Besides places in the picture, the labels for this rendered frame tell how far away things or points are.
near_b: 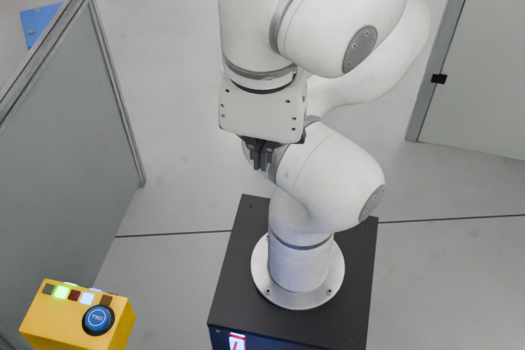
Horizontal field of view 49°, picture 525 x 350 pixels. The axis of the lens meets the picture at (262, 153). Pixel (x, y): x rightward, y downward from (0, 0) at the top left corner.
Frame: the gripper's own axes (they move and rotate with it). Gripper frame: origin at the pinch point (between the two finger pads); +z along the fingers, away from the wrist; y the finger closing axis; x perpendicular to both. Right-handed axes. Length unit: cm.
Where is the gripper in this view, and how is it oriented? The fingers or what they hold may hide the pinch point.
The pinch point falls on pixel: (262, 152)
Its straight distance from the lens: 73.6
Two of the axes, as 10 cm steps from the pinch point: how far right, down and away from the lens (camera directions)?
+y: -9.7, -1.9, 1.4
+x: -2.4, 7.7, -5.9
